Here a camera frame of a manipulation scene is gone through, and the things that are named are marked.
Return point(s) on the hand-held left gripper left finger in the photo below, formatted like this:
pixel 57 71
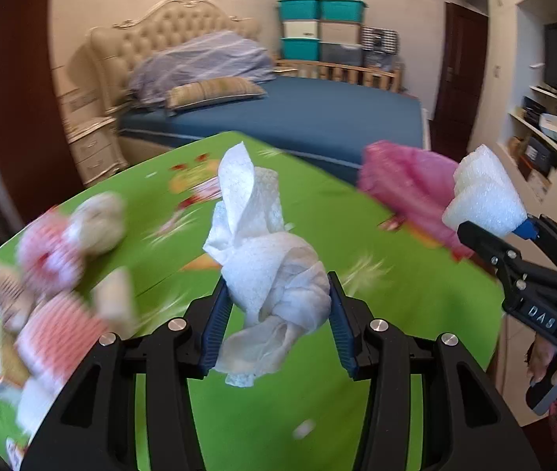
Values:
pixel 214 326

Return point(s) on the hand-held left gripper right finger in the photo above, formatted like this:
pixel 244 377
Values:
pixel 343 326

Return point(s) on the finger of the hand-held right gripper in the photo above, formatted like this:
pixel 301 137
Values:
pixel 529 229
pixel 484 246

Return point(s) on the white foam sheet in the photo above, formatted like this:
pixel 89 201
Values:
pixel 484 191

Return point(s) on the white paper towel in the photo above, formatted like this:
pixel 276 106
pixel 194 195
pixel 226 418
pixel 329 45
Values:
pixel 268 265

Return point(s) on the pink plastic bin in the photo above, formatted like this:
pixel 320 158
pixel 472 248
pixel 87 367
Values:
pixel 406 186

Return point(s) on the pink white foam net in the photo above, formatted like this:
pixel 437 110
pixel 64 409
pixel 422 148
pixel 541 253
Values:
pixel 47 250
pixel 57 333

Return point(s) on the beige foam net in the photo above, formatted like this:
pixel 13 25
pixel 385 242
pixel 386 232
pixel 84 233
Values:
pixel 116 299
pixel 8 294

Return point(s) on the white teal box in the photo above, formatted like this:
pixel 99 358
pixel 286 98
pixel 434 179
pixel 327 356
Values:
pixel 556 127

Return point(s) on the green printed tablecloth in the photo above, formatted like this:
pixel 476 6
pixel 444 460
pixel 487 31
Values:
pixel 268 427

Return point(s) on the dark brown door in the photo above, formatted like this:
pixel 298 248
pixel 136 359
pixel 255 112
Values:
pixel 460 73

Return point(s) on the white built-in cabinet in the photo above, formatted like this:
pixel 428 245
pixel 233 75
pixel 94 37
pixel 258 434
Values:
pixel 504 59

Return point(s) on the bed with blue sheet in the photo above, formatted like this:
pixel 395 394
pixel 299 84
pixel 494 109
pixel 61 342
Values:
pixel 337 117

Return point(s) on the cream nightstand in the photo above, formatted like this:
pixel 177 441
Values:
pixel 94 149

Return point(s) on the black striped box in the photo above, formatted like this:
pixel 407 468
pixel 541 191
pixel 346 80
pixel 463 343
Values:
pixel 379 39

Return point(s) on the striped brown pillow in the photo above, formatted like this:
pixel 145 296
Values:
pixel 214 92

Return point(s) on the grey storage box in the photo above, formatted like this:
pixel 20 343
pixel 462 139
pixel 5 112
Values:
pixel 340 54

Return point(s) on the beige storage box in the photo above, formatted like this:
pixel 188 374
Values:
pixel 340 32

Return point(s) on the blue striped duvet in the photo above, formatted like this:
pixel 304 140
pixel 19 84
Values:
pixel 205 59

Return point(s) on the teal storage box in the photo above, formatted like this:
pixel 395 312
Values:
pixel 299 9
pixel 300 49
pixel 342 10

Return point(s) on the white storage box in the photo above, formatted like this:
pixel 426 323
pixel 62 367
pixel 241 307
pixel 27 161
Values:
pixel 300 29

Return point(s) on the beige tufted headboard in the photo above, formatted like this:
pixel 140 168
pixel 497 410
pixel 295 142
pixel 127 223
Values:
pixel 126 44

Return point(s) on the wooden crib rail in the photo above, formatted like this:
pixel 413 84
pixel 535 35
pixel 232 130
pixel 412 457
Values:
pixel 352 73

